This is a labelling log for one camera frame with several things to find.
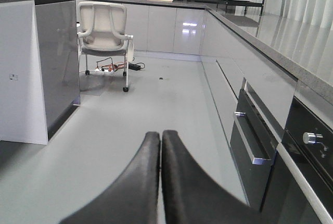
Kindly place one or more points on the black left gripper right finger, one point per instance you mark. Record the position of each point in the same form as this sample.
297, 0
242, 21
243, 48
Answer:
190, 195

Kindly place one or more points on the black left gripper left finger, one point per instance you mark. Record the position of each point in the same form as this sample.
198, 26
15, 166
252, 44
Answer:
133, 196

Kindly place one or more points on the black built-in oven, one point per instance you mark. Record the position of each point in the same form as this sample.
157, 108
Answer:
296, 187

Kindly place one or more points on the silver oven knob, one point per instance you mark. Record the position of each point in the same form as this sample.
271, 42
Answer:
312, 138

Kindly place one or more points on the black power adapter brick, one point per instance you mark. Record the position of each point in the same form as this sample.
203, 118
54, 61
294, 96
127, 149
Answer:
135, 67

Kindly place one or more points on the white power strip with plugs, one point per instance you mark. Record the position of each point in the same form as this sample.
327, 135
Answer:
110, 67

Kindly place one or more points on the grey kitchen base cabinets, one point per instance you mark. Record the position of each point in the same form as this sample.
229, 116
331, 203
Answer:
191, 34

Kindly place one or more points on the white mesh office chair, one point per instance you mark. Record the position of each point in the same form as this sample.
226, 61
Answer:
103, 34

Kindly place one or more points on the grey kitchen island cabinet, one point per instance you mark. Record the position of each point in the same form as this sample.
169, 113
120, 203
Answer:
39, 68

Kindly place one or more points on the silver oven door handle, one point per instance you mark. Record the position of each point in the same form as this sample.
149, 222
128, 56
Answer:
256, 153

